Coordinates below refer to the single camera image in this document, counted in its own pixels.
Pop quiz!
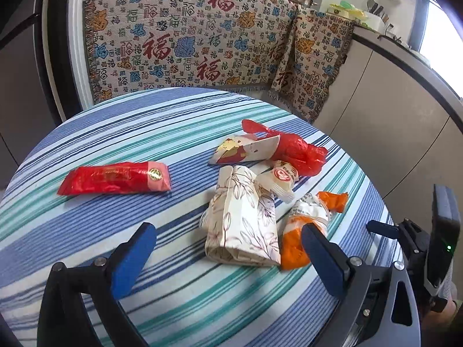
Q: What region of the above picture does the beige base cabinet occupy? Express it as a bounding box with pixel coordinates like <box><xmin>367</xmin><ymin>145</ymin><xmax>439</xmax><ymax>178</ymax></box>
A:
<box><xmin>314</xmin><ymin>25</ymin><xmax>463</xmax><ymax>208</ymax></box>

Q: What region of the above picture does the floral paper package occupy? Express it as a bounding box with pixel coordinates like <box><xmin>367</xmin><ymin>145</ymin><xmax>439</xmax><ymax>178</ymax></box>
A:
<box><xmin>199</xmin><ymin>165</ymin><xmax>282</xmax><ymax>267</ymax></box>

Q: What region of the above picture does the yellow green container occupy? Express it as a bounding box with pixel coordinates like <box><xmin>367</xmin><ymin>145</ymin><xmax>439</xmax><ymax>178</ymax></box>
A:
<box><xmin>328</xmin><ymin>1</ymin><xmax>368</xmax><ymax>26</ymax></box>

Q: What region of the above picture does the orange white wrapper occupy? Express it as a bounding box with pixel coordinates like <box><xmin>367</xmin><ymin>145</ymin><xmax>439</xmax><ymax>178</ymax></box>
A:
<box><xmin>280</xmin><ymin>191</ymin><xmax>349</xmax><ymax>271</ymax></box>

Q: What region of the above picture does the white knife holder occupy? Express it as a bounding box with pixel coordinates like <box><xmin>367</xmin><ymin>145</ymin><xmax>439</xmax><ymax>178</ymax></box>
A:
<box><xmin>365</xmin><ymin>0</ymin><xmax>395</xmax><ymax>33</ymax></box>

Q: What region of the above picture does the long red snack wrapper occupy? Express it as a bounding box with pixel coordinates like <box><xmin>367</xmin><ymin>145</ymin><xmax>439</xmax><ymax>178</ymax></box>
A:
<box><xmin>57</xmin><ymin>161</ymin><xmax>173</xmax><ymax>197</ymax></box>

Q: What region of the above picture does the small printed blanket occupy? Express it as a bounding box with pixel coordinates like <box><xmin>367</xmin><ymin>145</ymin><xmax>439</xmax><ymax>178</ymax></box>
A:
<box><xmin>267</xmin><ymin>10</ymin><xmax>357</xmax><ymax>124</ymax></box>

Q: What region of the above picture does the small yellow snack package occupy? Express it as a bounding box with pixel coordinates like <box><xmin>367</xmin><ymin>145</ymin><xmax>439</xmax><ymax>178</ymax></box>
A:
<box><xmin>255</xmin><ymin>160</ymin><xmax>300</xmax><ymax>203</ymax></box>

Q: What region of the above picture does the striped tablecloth round table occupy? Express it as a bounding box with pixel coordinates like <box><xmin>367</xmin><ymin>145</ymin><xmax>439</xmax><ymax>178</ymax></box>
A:
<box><xmin>0</xmin><ymin>87</ymin><xmax>399</xmax><ymax>347</ymax></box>

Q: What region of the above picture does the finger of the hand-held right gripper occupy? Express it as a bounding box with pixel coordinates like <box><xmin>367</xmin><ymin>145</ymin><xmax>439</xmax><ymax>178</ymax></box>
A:
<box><xmin>366</xmin><ymin>218</ymin><xmax>432</xmax><ymax>272</ymax></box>

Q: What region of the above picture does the white red paper pouch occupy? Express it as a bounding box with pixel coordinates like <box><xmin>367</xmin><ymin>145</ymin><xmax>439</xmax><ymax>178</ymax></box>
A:
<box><xmin>208</xmin><ymin>134</ymin><xmax>282</xmax><ymax>167</ymax></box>

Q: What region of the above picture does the red plastic bag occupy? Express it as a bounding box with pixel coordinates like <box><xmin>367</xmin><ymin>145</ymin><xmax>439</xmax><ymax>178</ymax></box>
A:
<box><xmin>241</xmin><ymin>119</ymin><xmax>329</xmax><ymax>179</ymax></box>

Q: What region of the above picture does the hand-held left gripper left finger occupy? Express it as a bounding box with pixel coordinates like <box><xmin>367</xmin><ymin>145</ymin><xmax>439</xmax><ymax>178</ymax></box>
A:
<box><xmin>38</xmin><ymin>222</ymin><xmax>157</xmax><ymax>347</ymax></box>

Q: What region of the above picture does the window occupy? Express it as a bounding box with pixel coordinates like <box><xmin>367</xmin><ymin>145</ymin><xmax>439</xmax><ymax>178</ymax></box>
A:
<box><xmin>417</xmin><ymin>0</ymin><xmax>463</xmax><ymax>99</ymax></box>

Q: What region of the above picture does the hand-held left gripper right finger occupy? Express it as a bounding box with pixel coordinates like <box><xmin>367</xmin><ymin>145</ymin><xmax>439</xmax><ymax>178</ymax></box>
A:
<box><xmin>301</xmin><ymin>223</ymin><xmax>422</xmax><ymax>347</ymax></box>

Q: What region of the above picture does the large printed blanket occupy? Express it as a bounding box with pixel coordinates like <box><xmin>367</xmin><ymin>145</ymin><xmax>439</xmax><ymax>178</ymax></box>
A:
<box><xmin>82</xmin><ymin>0</ymin><xmax>302</xmax><ymax>106</ymax></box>

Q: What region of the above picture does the grey refrigerator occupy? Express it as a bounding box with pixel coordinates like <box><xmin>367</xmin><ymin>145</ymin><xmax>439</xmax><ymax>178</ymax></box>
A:
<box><xmin>0</xmin><ymin>0</ymin><xmax>64</xmax><ymax>169</ymax></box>

